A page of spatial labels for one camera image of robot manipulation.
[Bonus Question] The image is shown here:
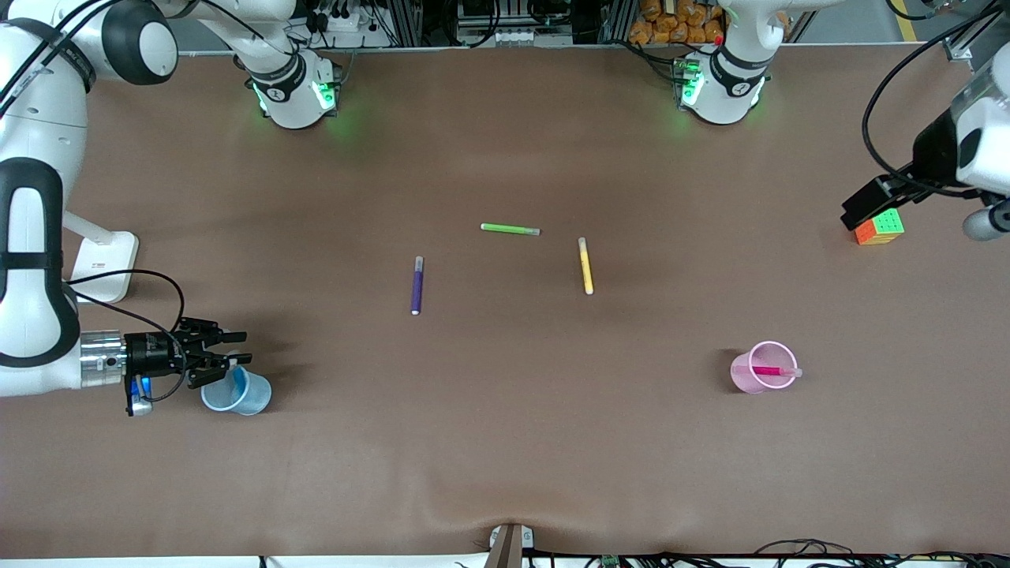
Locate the light blue mesh cup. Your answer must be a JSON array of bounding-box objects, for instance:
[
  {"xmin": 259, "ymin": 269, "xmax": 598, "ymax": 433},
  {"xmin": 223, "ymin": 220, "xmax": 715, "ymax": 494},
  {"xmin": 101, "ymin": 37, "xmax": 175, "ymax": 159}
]
[{"xmin": 200, "ymin": 364, "xmax": 273, "ymax": 417}]

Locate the pink mesh cup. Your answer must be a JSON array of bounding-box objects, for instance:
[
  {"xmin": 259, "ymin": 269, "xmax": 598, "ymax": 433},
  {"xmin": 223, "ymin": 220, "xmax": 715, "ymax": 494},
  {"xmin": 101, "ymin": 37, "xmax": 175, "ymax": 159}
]
[{"xmin": 729, "ymin": 340, "xmax": 799, "ymax": 394}]

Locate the grey electronics rack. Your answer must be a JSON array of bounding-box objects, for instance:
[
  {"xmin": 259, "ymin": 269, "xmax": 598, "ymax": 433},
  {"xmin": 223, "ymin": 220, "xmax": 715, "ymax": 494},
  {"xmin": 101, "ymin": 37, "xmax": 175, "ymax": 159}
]
[{"xmin": 454, "ymin": 0, "xmax": 581, "ymax": 47}]

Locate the white desk lamp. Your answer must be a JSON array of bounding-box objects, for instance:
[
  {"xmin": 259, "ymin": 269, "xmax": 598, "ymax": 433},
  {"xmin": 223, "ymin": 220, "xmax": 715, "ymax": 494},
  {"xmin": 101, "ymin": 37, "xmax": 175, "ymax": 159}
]
[{"xmin": 63, "ymin": 209, "xmax": 140, "ymax": 305}]

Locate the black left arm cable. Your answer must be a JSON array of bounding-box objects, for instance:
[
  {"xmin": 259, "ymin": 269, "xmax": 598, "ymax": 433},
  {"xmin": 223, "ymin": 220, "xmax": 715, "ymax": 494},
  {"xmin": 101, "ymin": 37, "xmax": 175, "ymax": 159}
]
[{"xmin": 862, "ymin": 4, "xmax": 1010, "ymax": 198}]

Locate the white power strip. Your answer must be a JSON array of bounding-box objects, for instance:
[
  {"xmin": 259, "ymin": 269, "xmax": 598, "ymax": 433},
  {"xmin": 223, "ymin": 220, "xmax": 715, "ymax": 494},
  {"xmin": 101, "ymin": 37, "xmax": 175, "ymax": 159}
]
[{"xmin": 314, "ymin": 6, "xmax": 362, "ymax": 34}]

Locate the aluminium frame profile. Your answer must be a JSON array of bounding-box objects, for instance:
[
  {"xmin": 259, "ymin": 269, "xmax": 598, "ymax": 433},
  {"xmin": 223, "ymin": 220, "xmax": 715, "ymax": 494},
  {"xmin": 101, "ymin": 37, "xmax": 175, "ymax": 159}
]
[{"xmin": 943, "ymin": 16, "xmax": 1010, "ymax": 62}]

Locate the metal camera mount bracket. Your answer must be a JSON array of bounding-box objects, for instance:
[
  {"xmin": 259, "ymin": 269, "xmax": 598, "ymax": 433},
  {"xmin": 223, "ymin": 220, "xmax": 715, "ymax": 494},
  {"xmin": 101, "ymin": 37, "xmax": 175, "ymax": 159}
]
[{"xmin": 488, "ymin": 522, "xmax": 535, "ymax": 568}]

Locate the bag of orange packets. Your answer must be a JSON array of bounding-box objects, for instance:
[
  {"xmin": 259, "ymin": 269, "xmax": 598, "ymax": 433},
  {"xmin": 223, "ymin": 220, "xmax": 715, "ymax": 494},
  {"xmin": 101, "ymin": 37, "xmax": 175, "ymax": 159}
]
[{"xmin": 629, "ymin": 0, "xmax": 731, "ymax": 46}]

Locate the colourful puzzle cube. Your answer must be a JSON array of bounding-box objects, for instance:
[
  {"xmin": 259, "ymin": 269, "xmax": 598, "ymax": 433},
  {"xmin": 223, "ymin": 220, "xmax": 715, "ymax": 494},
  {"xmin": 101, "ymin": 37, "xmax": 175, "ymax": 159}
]
[{"xmin": 855, "ymin": 208, "xmax": 906, "ymax": 246}]

